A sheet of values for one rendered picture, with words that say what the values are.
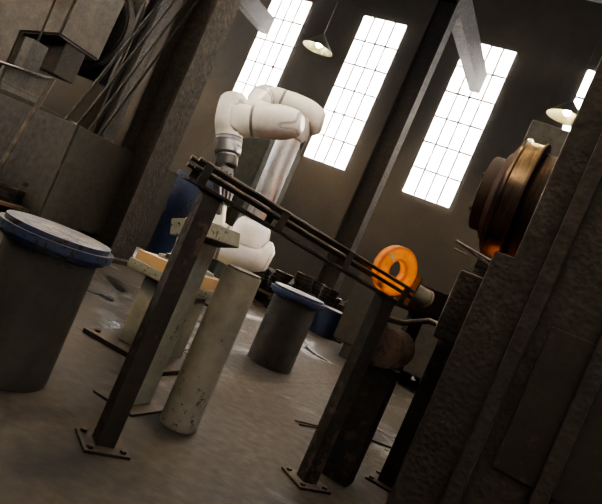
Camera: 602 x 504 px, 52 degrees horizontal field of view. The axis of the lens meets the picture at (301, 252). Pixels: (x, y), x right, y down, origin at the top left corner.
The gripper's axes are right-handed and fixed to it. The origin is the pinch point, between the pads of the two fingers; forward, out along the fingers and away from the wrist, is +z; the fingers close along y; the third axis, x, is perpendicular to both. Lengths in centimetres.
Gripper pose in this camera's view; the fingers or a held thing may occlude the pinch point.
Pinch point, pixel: (220, 215)
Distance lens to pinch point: 200.9
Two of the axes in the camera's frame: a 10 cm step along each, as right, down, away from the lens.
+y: 3.7, 1.5, 9.2
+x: -9.3, -0.4, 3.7
